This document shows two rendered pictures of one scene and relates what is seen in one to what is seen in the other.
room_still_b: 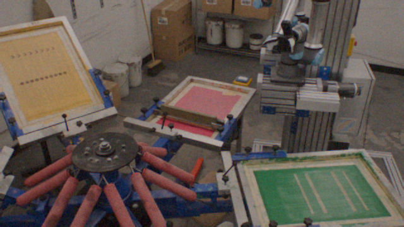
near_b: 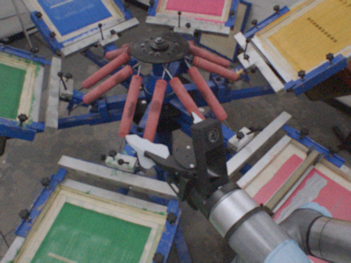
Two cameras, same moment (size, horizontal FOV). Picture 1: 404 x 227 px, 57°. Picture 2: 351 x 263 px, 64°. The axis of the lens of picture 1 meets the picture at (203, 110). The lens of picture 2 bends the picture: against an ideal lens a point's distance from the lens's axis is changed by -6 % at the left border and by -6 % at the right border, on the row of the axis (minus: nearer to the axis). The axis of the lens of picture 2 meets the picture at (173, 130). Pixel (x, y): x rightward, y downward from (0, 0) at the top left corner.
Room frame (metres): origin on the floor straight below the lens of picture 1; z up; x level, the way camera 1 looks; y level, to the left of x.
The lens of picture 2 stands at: (1.92, -0.72, 2.08)
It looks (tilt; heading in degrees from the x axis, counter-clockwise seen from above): 47 degrees down; 112
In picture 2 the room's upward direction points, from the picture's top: straight up
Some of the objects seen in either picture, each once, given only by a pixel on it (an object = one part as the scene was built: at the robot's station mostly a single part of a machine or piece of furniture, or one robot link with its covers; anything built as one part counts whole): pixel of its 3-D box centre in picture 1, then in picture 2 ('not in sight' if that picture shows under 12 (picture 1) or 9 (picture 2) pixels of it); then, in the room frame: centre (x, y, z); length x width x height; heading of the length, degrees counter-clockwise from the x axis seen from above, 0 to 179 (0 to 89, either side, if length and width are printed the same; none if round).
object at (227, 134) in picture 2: (162, 144); (230, 138); (1.82, 0.25, 1.02); 0.17 x 0.06 x 0.05; 156
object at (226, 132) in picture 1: (225, 132); not in sight; (2.00, -0.14, 0.98); 0.30 x 0.05 x 0.07; 156
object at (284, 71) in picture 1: (288, 67); not in sight; (2.28, -0.57, 1.31); 0.15 x 0.15 x 0.10
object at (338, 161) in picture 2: (151, 113); (313, 150); (2.23, 0.37, 0.98); 0.30 x 0.05 x 0.07; 156
